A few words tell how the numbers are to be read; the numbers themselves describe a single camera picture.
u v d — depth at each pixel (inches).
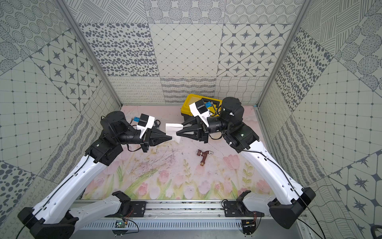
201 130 18.2
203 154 35.9
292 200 14.6
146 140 19.6
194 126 18.4
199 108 16.3
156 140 21.5
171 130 19.0
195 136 19.2
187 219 28.2
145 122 18.0
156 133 20.7
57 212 15.1
